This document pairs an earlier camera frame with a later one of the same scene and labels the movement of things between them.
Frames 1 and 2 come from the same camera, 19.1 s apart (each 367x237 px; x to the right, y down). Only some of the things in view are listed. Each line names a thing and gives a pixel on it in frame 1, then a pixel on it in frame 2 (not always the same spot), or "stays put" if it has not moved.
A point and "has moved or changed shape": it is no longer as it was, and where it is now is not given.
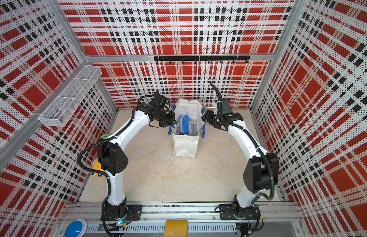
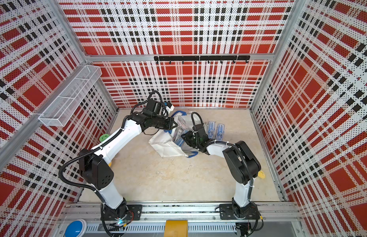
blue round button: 76,228 stays put
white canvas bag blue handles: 188,127 has moved or changed shape
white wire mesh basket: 57,113 stays put
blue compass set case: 185,123 -> 211,130
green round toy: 104,136 stays put
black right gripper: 207,116 -> 187,135
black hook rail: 220,58 stays put
